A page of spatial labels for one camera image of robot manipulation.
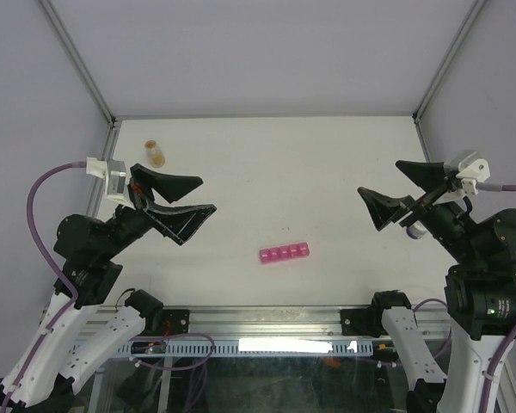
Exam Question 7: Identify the aluminium mounting rail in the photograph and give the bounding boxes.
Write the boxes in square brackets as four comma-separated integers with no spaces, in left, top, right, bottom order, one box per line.
[42,303,498,345]

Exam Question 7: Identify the pink weekly pill organizer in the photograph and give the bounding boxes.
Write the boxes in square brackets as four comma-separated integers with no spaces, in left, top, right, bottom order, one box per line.
[259,243,310,264]

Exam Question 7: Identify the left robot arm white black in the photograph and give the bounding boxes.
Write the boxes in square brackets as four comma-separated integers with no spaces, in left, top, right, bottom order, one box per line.
[0,157,216,412]

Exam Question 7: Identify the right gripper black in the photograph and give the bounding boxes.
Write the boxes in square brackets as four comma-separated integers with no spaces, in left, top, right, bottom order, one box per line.
[359,158,482,268]

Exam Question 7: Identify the grey slotted cable duct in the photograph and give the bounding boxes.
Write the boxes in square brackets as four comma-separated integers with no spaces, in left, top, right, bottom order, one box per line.
[68,340,375,357]

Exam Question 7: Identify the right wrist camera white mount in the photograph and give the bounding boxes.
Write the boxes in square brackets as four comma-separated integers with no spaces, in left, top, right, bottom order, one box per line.
[433,150,490,205]

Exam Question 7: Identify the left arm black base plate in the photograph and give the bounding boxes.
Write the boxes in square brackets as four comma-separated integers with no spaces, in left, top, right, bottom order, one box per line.
[154,308,190,336]

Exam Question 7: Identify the left aluminium frame post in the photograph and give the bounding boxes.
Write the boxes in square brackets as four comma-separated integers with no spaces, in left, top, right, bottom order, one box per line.
[38,0,117,126]

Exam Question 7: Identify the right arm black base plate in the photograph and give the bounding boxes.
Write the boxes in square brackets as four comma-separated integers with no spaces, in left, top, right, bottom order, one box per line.
[340,307,386,338]

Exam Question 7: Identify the clear bottle yellow capsules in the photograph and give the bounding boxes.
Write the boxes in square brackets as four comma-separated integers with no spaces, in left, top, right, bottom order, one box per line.
[145,143,165,168]

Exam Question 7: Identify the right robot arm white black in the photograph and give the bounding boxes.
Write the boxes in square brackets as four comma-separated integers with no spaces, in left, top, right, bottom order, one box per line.
[352,158,516,412]

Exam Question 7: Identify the right aluminium frame post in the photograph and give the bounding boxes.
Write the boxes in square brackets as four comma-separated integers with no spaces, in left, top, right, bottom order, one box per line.
[413,0,488,123]

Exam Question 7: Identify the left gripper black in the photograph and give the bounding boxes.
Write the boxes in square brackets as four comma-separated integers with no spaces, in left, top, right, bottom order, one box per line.
[99,163,218,259]

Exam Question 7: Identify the aluminium frame post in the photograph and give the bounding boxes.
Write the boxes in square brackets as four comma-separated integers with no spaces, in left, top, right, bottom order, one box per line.
[413,0,488,123]
[38,0,117,126]

